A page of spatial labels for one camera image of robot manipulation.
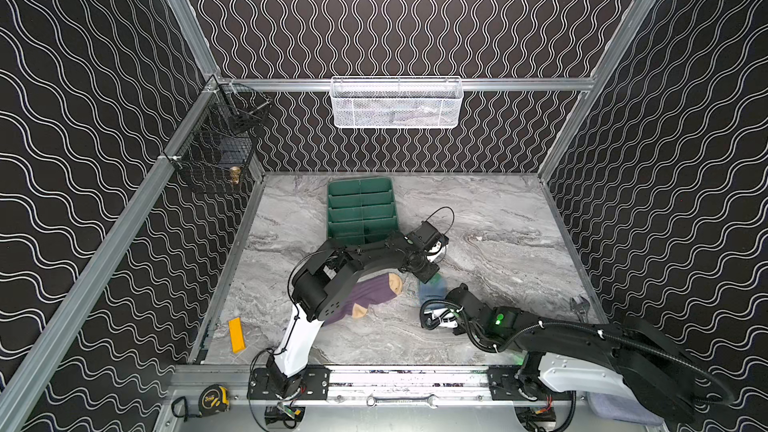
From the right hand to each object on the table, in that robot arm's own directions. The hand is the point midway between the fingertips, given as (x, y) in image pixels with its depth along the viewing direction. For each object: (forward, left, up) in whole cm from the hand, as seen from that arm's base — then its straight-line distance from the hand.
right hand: (452, 297), depth 86 cm
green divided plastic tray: (+29, +29, +5) cm, 41 cm away
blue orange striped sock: (+2, +5, 0) cm, 6 cm away
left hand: (+7, +3, 0) cm, 7 cm away
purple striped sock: (+2, +25, -1) cm, 25 cm away
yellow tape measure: (-27, +59, +3) cm, 65 cm away
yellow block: (-12, +60, 0) cm, 61 cm away
